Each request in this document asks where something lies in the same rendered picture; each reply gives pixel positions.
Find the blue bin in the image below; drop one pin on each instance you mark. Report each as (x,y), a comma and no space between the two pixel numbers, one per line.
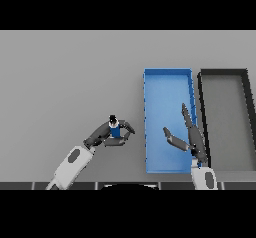
(166,122)

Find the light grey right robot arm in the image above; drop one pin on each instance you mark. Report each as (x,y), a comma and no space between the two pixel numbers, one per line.
(204,178)

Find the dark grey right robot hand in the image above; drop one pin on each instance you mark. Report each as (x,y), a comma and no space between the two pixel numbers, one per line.
(195,138)

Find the dark grey bin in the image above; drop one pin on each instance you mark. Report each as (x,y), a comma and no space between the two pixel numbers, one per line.
(226,122)

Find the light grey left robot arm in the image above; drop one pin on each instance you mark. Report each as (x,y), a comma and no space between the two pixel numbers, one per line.
(71,165)

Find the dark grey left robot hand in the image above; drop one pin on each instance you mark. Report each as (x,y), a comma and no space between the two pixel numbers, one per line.
(100,135)

